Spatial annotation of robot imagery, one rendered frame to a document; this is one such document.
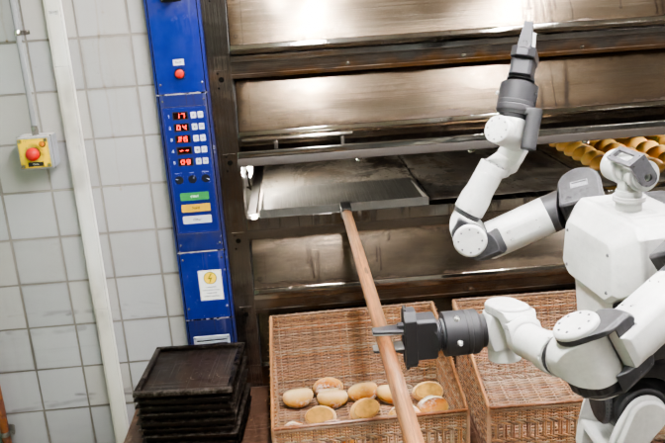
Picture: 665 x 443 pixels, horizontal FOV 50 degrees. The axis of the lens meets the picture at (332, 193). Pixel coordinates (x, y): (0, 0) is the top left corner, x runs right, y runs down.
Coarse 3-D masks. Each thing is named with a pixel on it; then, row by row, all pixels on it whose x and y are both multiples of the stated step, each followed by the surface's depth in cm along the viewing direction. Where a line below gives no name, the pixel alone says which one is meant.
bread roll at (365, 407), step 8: (360, 400) 219; (368, 400) 220; (376, 400) 221; (352, 408) 218; (360, 408) 218; (368, 408) 219; (376, 408) 220; (352, 416) 217; (360, 416) 217; (368, 416) 218
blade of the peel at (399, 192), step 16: (272, 192) 259; (288, 192) 258; (304, 192) 256; (320, 192) 255; (336, 192) 254; (352, 192) 252; (368, 192) 251; (384, 192) 250; (400, 192) 248; (416, 192) 247; (272, 208) 240; (288, 208) 230; (304, 208) 230; (320, 208) 231; (336, 208) 231; (352, 208) 232; (368, 208) 232; (384, 208) 232
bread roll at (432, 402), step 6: (432, 396) 221; (438, 396) 221; (420, 402) 220; (426, 402) 219; (432, 402) 219; (438, 402) 219; (444, 402) 220; (420, 408) 219; (426, 408) 218; (432, 408) 218; (438, 408) 218; (444, 408) 219
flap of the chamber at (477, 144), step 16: (656, 128) 215; (432, 144) 212; (448, 144) 213; (464, 144) 213; (480, 144) 213; (496, 144) 213; (240, 160) 210; (256, 160) 210; (272, 160) 210; (288, 160) 211; (304, 160) 211; (320, 160) 211
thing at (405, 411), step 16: (352, 224) 207; (352, 240) 195; (368, 272) 172; (368, 288) 162; (368, 304) 155; (384, 320) 146; (384, 336) 139; (384, 352) 133; (384, 368) 130; (400, 368) 128; (400, 384) 122; (400, 400) 117; (400, 416) 114; (416, 416) 114; (416, 432) 108
